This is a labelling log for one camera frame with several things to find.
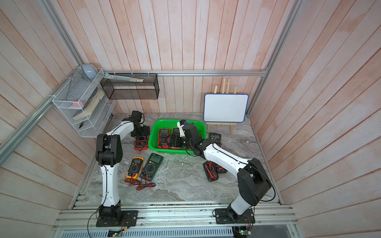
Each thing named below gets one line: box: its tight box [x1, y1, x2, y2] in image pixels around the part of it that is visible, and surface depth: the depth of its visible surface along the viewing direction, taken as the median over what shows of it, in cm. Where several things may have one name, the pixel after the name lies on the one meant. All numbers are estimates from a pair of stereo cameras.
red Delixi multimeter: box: [157, 128, 171, 150], surface depth 100 cm
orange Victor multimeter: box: [169, 127, 182, 150], surface depth 74 cm
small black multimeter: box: [214, 162, 228, 174], surface depth 88 cm
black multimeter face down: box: [203, 160, 219, 182], surface depth 88 cm
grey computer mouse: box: [81, 62, 98, 80], surface depth 85 cm
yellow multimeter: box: [126, 156, 145, 180], surface depth 90 cm
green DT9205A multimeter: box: [139, 152, 164, 182], surface depth 90 cm
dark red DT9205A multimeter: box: [133, 135, 149, 152], surface depth 100 cm
